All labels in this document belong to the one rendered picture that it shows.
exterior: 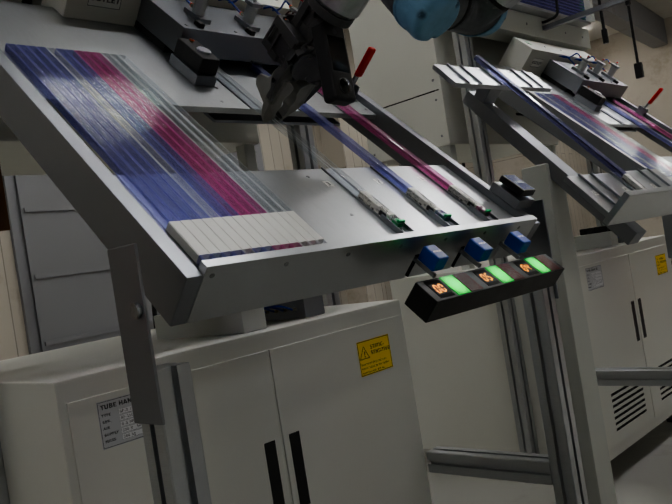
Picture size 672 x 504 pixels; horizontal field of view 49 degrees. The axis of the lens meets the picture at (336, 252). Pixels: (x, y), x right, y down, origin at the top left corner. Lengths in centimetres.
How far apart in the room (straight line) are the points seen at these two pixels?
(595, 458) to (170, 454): 105
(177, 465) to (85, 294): 478
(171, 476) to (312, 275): 27
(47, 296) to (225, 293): 459
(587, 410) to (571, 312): 20
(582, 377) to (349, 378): 50
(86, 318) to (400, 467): 424
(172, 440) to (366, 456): 68
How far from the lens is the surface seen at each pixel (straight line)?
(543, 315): 127
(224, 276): 75
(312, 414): 125
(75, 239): 550
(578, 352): 156
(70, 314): 541
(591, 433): 159
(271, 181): 99
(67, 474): 102
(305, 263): 82
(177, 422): 73
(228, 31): 133
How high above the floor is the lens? 72
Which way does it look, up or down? 1 degrees up
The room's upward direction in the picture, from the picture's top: 9 degrees counter-clockwise
